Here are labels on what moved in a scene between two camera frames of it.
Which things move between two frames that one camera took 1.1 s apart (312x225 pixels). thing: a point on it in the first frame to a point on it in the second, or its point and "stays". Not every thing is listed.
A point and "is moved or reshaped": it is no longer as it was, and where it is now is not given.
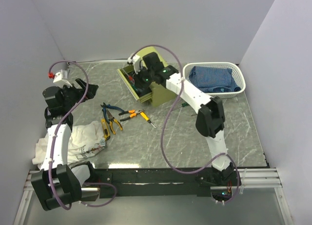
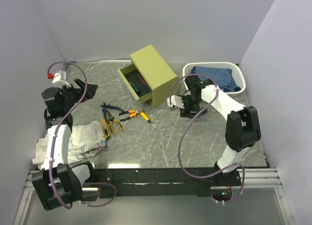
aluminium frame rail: x=268 y=178 stays
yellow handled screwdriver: x=146 y=119 stays
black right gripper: x=138 y=84 to x=185 y=112
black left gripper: x=80 y=92 stays
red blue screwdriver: x=130 y=78 is moved or reshaped
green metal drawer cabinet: x=160 y=93 stays
